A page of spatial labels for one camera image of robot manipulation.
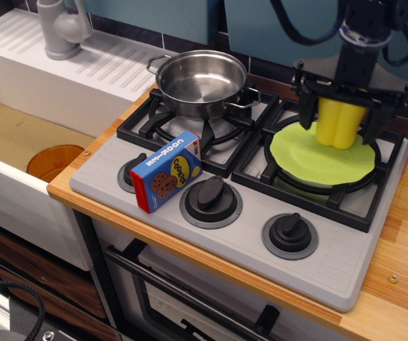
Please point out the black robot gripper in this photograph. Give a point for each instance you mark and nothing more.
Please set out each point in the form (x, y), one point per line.
(353, 76)

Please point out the yellow toy bell pepper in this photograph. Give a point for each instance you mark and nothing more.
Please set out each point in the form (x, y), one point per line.
(338, 123)

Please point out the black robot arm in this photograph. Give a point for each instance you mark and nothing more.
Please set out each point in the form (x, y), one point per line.
(368, 25)

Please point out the lime green plate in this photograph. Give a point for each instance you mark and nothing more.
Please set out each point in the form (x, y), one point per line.
(297, 152)

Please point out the grey toy stove top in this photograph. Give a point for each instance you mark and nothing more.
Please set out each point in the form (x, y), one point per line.
(333, 274)

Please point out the right black stove knob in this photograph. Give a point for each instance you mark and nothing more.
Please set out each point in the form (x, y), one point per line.
(290, 236)

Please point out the black stove knob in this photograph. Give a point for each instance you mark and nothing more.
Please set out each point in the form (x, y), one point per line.
(124, 176)
(211, 203)
(290, 236)

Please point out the stainless steel pot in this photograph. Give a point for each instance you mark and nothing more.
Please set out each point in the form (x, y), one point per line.
(202, 84)

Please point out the middle black stove knob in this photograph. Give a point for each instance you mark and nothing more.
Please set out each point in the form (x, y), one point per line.
(211, 203)

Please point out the left black stove knob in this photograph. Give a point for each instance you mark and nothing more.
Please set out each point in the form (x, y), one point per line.
(124, 176)

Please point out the right black burner grate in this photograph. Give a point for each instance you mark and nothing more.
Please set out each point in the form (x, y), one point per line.
(361, 205)

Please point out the black burner grate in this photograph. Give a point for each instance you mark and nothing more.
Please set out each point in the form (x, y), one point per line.
(222, 141)
(361, 205)

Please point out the left black burner grate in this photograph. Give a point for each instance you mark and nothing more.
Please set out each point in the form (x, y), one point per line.
(222, 141)

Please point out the blue cookie box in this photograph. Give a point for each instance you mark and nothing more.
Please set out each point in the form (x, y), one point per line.
(167, 171)

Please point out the grey toy faucet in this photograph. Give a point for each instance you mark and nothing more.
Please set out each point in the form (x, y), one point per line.
(63, 32)

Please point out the white toy sink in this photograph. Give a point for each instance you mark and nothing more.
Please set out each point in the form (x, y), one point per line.
(46, 103)

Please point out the wooden drawer cabinet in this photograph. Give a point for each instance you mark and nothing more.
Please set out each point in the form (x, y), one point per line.
(69, 294)

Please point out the oven door with handle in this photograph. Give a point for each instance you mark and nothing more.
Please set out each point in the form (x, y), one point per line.
(175, 300)

